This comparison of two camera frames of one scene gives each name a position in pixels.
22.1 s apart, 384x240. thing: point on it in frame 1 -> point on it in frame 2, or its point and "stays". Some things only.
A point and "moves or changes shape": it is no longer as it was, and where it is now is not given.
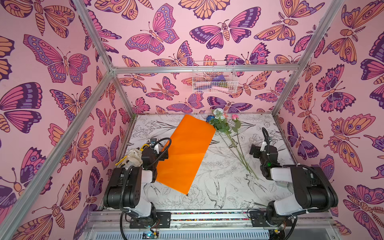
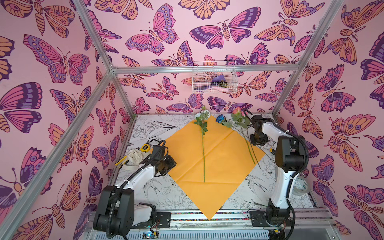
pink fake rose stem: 237,125 -> 240,117
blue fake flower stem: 209,117 -> 221,119
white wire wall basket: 214,77 stays
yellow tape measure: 142,149 stays
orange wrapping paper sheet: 186,150 moves or changes shape
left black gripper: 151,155 -> 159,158
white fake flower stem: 221,123 -> 202,117
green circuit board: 150,235 stays
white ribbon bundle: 134,158 stays
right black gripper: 257,150 -> 258,139
